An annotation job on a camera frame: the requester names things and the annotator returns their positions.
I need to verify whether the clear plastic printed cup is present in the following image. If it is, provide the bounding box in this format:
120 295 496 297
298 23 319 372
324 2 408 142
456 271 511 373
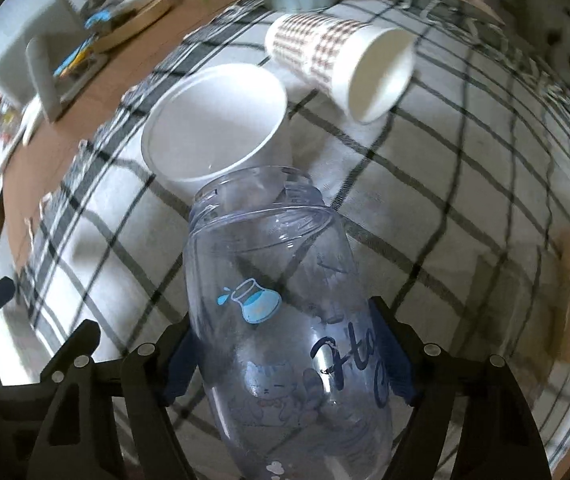
185 166 392 479

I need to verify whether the patterned white paper cup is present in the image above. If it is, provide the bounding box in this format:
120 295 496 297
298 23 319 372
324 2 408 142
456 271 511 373
264 13 417 124

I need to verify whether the black white plaid tablecloth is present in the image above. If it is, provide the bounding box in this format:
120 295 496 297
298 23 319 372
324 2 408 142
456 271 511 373
19 0 570 466

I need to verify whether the white desk appliance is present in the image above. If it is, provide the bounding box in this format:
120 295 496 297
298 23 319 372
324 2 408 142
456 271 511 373
0 0 90 122

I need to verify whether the round wooden tray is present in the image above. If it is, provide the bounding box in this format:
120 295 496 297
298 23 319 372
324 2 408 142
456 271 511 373
85 0 177 53

